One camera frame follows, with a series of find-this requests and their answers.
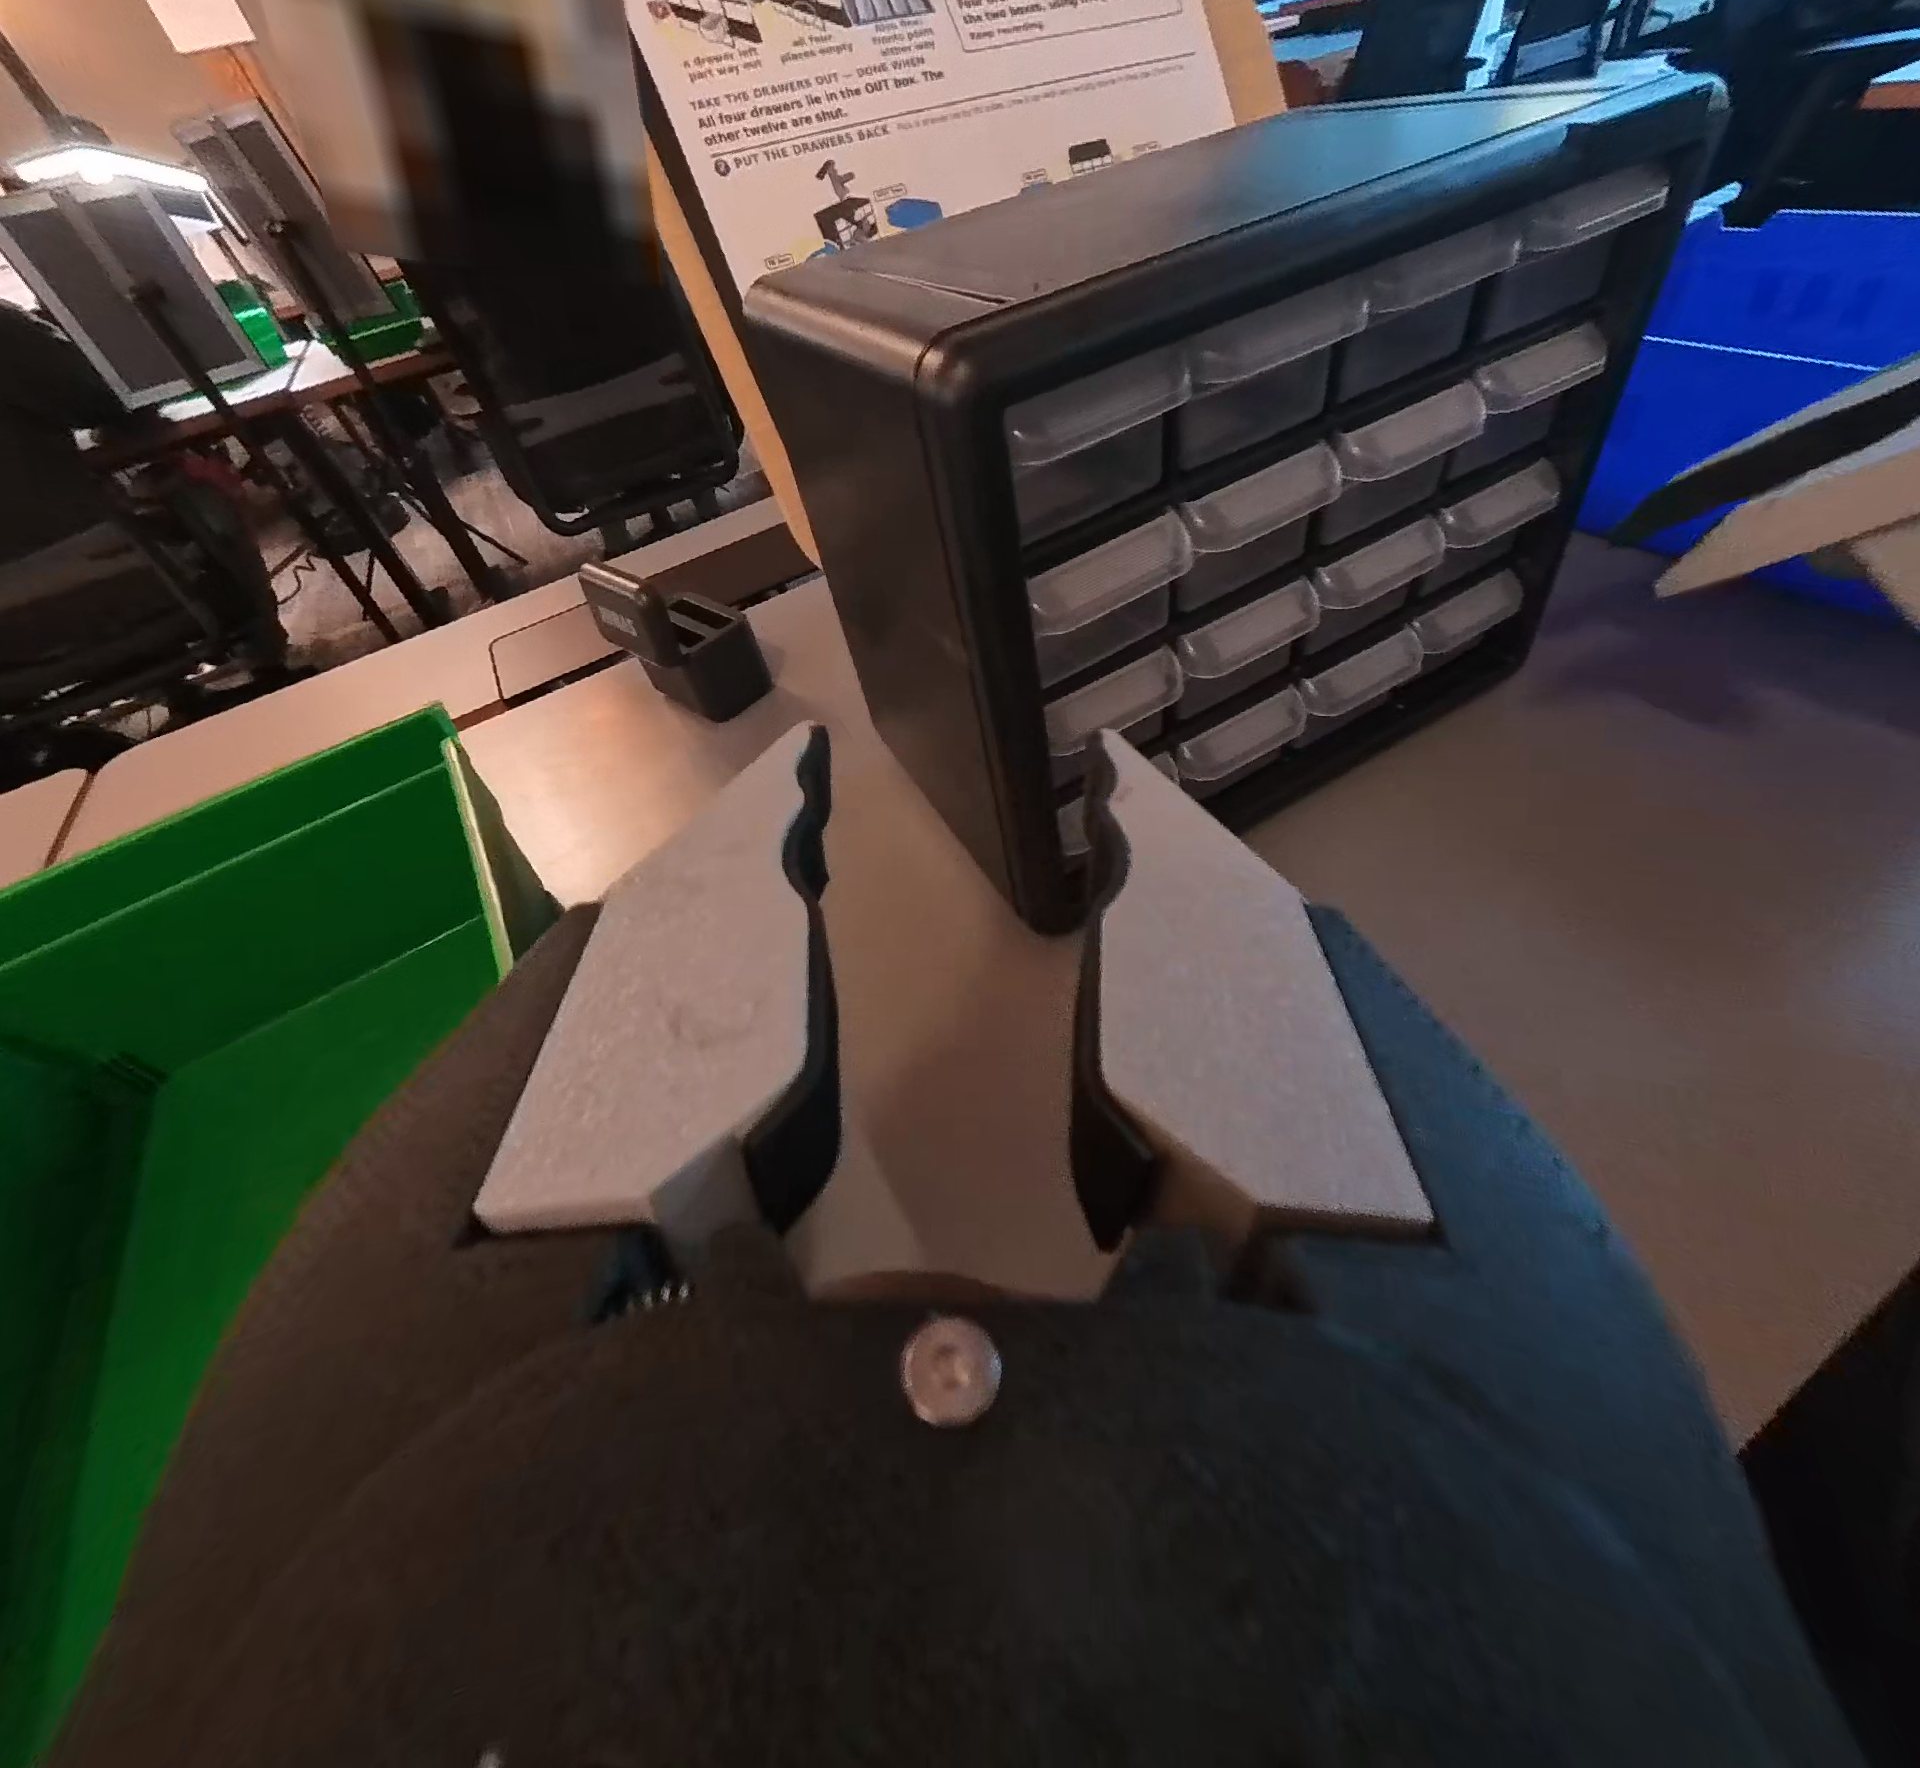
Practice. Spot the printed instruction poster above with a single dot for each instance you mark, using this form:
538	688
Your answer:
901	28

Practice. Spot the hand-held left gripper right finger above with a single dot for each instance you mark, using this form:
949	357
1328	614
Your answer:
1261	1049

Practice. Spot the bank of clear drawers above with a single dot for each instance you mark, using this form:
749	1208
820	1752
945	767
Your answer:
1275	479

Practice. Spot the small black box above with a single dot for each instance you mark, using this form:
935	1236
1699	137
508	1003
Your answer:
705	659

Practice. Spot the blue plastic bin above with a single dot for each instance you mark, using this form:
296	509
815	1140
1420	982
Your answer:
1740	373

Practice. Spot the black drawer cabinet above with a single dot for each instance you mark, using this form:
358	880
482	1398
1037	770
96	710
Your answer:
885	479

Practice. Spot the white lamp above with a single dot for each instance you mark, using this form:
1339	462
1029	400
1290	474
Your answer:
83	162

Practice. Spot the grey monitor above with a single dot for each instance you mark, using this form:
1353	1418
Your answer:
121	299
285	208

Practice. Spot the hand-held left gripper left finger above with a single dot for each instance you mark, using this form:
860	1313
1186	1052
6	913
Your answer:
660	1032

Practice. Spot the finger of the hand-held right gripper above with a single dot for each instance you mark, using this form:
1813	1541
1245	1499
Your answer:
1785	456
1815	523

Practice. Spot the green plastic bin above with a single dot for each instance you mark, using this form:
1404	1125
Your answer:
224	973

